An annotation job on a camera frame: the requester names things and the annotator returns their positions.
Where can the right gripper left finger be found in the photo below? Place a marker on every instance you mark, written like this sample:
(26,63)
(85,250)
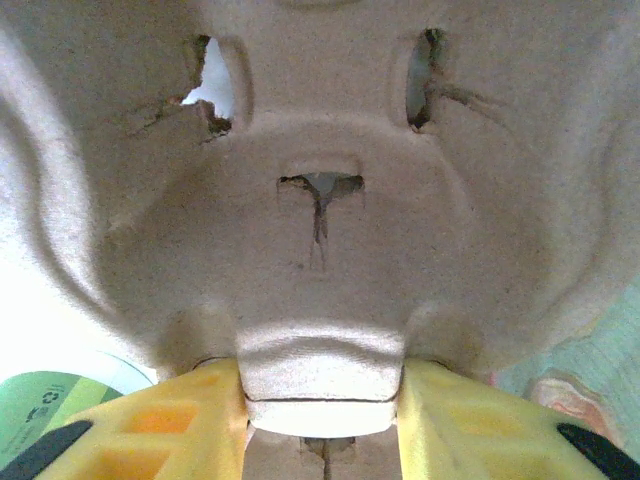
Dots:
(165,430)

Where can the brown pulp cup carrier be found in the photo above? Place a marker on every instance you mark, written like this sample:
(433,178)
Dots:
(320,225)

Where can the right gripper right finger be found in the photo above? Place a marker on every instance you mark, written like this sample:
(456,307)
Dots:
(475,430)

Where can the green paper cup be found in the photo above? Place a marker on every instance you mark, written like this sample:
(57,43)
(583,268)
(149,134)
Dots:
(40,400)

